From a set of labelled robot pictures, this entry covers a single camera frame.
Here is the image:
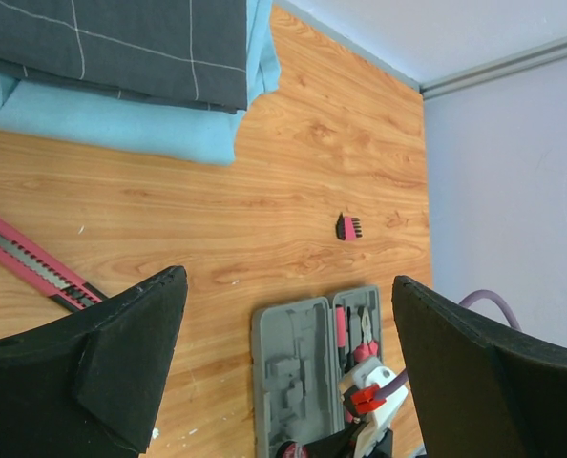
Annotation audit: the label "grey plastic tool case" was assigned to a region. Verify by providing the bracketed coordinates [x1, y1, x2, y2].
[251, 285, 382, 457]

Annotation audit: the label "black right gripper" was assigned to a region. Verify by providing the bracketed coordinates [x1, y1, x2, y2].
[306, 423, 393, 458]

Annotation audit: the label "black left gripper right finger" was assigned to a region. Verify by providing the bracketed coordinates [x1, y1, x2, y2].
[392, 276, 567, 457]

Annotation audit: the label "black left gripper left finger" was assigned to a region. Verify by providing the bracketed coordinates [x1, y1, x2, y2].
[0, 266, 188, 457]

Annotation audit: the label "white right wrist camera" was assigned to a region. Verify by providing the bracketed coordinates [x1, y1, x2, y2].
[338, 356, 409, 457]

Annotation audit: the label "pink utility knife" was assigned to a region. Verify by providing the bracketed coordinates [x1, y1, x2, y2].
[0, 219, 107, 312]

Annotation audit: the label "dark grey checked cloth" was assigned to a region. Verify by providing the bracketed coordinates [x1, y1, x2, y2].
[0, 0, 248, 114]

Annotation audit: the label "light blue folded cloth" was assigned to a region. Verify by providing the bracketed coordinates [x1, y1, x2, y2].
[0, 1, 281, 165]

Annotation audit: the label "pink hex key set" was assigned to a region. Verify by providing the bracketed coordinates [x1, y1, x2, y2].
[335, 213, 363, 241]

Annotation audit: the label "pink black pliers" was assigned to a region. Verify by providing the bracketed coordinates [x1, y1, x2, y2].
[350, 306, 380, 364]

